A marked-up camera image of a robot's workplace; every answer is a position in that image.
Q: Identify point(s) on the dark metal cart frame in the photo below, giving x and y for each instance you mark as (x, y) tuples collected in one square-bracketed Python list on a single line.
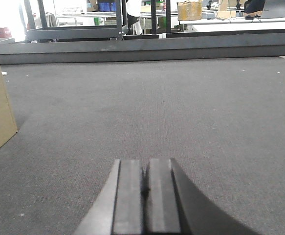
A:
[(75, 20)]

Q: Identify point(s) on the white work table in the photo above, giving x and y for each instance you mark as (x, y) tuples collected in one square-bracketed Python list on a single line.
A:
[(233, 24)]

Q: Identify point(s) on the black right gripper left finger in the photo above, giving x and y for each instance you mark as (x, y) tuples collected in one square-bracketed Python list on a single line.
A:
[(118, 207)]

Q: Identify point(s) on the taped cardboard box background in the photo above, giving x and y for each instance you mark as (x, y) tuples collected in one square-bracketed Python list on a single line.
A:
[(189, 10)]

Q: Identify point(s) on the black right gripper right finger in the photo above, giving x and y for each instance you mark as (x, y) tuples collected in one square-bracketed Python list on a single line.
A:
[(175, 206)]

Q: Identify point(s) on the grey conveyor end frame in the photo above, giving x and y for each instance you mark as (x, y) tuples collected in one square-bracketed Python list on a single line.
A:
[(176, 46)]

